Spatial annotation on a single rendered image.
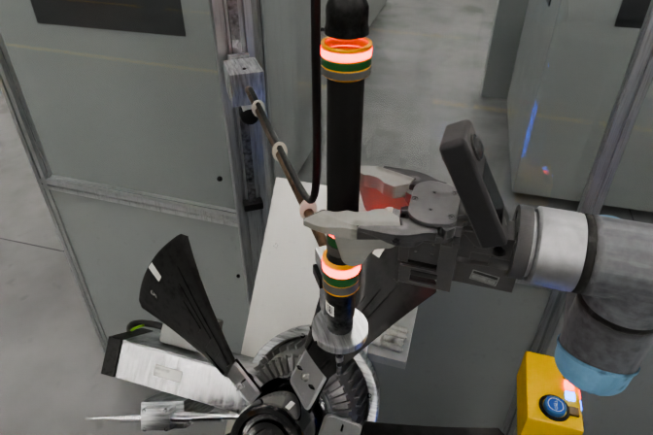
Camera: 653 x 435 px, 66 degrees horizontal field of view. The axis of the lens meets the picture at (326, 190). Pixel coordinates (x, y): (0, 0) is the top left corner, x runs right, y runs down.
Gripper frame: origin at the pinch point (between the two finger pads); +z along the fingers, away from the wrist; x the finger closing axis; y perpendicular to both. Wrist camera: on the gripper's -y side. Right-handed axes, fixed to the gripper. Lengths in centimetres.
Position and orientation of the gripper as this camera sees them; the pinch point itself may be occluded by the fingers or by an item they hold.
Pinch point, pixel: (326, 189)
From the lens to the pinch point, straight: 51.4
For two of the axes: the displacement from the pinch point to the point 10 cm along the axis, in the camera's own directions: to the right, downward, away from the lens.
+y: 0.0, 8.2, 5.7
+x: 2.9, -5.4, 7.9
